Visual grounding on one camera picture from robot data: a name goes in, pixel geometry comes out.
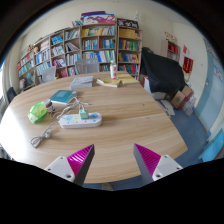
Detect green plastic bag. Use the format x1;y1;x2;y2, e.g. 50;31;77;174
27;100;49;124

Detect yellow book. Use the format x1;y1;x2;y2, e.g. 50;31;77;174
116;73;140;85
96;77;123;88

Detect dark chair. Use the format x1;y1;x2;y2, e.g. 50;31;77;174
5;87;18;104

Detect grey mesh chair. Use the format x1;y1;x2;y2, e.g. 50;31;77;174
74;58;101;75
41;65;58;84

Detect blue board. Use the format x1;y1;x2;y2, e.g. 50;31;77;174
198;129;224;163

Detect cardboard box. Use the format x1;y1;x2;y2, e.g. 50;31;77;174
170;85;194;110

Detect wooden bookshelf unit with books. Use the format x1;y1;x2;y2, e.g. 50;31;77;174
16;10;144;92

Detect white power strip cord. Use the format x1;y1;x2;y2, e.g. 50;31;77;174
30;120;62;149

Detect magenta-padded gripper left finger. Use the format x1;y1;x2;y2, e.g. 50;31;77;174
43;143;96;187

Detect mint green charger block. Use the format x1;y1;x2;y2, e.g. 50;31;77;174
78;105;90;120

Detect white pastel power strip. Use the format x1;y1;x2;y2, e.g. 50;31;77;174
58;112;103;129

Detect small jar with white lid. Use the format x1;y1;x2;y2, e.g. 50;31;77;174
44;98;56;114

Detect red wall hanging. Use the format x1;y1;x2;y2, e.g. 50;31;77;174
182;55;195;75

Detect white papers on floor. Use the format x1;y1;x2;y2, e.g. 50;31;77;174
156;99;176;117

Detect white bottle with red label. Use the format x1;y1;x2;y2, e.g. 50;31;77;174
109;60;118;80

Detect white box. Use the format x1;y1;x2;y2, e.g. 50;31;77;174
143;77;168;101

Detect black cloth cover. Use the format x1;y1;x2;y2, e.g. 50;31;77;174
139;46;186;100

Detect grey book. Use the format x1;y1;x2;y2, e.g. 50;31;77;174
69;75;95;90

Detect teal book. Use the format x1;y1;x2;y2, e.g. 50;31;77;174
49;89;79;105

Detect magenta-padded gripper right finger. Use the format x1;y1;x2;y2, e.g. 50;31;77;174
133;143;184;185

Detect small wall shelf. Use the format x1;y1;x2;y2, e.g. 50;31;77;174
160;39;181;63

